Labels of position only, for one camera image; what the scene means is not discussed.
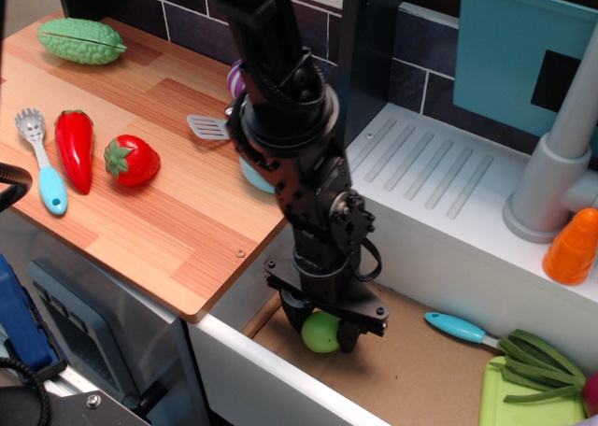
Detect green toy pear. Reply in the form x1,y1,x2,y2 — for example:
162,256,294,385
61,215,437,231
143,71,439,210
301,311,340,354

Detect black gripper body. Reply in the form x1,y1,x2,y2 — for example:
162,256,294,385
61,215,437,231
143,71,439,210
263,258,390,336

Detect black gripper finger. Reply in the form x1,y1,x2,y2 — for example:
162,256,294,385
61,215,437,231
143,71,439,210
279,290,314,332
336,319,361,353

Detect green toy bitter gourd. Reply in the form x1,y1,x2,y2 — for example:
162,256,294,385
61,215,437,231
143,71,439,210
36,18,127,65

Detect red toy chili pepper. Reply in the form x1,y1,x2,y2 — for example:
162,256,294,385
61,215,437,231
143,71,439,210
54,110,94,194

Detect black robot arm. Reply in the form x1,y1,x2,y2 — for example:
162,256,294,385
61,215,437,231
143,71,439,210
212,0,389,353

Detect grey pasta spoon blue handle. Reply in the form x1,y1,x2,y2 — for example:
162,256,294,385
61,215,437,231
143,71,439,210
15,107,68,216

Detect grey toy faucet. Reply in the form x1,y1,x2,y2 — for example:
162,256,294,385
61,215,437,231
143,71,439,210
503,33,597,243

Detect purple striped toy onion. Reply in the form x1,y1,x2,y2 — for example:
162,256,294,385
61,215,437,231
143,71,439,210
227,59,245,98

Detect red toy strawberry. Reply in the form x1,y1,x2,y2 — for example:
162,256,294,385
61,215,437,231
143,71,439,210
104,135,162,186

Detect blue handled utensil in sink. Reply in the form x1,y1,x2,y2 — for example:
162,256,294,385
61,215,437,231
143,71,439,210
424,312,499,349

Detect teal toy cabinet box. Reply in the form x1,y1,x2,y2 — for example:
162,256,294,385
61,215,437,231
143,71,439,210
451,0,598,154

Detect orange toy carrot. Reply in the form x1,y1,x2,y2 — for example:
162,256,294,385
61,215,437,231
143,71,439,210
542,207,597,285

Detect grey toy oven door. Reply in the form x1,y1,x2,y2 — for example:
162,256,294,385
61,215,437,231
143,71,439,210
26,259,201,425

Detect black hose at left edge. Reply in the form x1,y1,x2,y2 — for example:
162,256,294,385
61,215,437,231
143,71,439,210
0,162,34,214

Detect green felt leafy vegetable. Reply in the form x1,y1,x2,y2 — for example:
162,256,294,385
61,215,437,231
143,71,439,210
492,330,587,404

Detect grey spatula blue handle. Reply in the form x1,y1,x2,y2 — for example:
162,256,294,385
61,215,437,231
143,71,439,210
187,115,230,141

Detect pink toy at edge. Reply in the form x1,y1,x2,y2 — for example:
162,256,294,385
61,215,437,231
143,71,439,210
582,374,598,417

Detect black braided cable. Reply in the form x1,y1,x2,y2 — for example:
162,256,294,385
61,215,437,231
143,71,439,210
0,356,51,426

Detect metal mounting plate with bolt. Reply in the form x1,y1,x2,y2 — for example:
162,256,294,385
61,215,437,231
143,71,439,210
52,391,148,426

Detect blue clamp device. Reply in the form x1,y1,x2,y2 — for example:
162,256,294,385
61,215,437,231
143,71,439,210
1,256,67,381

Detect light blue bowl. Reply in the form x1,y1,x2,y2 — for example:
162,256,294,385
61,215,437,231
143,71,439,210
239,156,275,194

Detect lime green cutting board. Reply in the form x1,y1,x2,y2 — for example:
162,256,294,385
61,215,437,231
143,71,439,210
478,356,586,426

